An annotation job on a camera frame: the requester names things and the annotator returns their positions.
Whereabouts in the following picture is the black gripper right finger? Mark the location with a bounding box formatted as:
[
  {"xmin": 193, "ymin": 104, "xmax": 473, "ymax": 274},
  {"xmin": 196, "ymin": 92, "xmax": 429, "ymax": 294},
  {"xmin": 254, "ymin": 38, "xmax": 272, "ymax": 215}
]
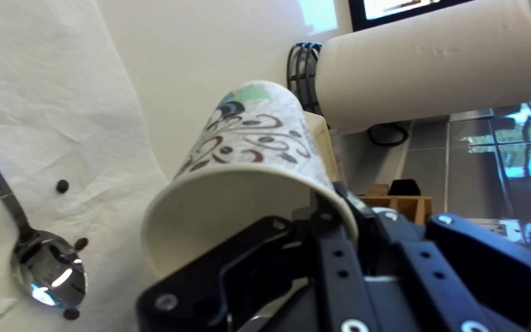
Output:
[{"xmin": 333, "ymin": 182, "xmax": 531, "ymax": 332}]

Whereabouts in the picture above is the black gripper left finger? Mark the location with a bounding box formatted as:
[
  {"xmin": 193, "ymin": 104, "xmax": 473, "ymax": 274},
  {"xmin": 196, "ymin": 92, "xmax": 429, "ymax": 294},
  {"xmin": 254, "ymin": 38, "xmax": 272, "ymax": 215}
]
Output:
[{"xmin": 134, "ymin": 210, "xmax": 372, "ymax": 332}]

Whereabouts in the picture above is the patterned paper cup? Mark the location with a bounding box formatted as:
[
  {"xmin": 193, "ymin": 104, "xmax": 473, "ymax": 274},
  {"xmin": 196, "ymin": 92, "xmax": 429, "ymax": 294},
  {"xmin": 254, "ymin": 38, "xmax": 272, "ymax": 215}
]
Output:
[{"xmin": 139, "ymin": 79, "xmax": 360, "ymax": 282}]

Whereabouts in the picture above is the white paper towel roll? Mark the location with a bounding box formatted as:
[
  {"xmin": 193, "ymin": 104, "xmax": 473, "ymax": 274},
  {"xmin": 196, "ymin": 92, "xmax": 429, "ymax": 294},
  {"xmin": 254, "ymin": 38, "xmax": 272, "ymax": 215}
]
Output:
[{"xmin": 311, "ymin": 0, "xmax": 531, "ymax": 134}]

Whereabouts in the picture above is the metal spoon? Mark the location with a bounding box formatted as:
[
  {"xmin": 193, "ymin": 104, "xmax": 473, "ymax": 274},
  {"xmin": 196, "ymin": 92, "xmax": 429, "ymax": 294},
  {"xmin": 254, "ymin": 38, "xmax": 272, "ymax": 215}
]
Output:
[{"xmin": 0, "ymin": 117, "xmax": 88, "ymax": 309}]

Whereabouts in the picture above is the black computer monitor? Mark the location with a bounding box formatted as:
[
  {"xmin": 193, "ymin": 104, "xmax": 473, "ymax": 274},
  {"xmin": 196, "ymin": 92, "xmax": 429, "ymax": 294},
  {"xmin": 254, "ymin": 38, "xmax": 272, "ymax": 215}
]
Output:
[{"xmin": 346, "ymin": 0, "xmax": 469, "ymax": 33}]

